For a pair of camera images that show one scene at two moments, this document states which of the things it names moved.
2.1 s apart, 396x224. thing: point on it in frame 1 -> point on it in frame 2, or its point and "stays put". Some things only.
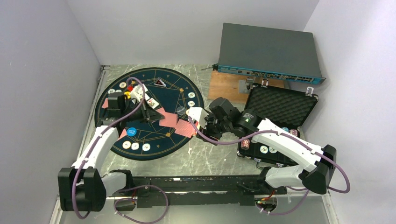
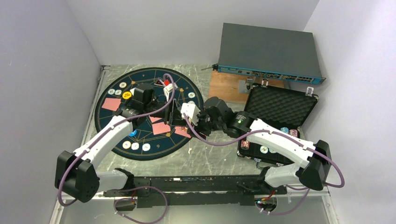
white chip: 135,146 stays put
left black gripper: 148,114 -> 173,116
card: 185,128 stays put
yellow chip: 126,144 stays put
